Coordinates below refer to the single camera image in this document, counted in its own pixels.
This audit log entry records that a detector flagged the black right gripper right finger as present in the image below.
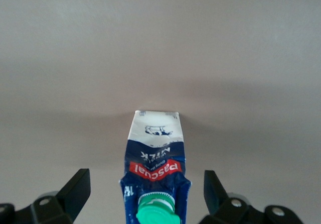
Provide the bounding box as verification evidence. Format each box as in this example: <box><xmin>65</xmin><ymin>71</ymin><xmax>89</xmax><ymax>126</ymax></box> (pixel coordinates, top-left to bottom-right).
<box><xmin>200</xmin><ymin>170</ymin><xmax>304</xmax><ymax>224</ymax></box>

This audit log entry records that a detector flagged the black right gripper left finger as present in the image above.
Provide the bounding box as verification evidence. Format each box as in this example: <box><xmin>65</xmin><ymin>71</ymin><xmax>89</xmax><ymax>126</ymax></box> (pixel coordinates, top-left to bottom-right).
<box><xmin>0</xmin><ymin>168</ymin><xmax>91</xmax><ymax>224</ymax></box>

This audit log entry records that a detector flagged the blue white milk carton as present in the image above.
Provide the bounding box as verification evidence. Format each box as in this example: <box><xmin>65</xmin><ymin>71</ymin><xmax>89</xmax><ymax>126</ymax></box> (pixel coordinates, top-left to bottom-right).
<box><xmin>118</xmin><ymin>110</ymin><xmax>192</xmax><ymax>224</ymax></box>

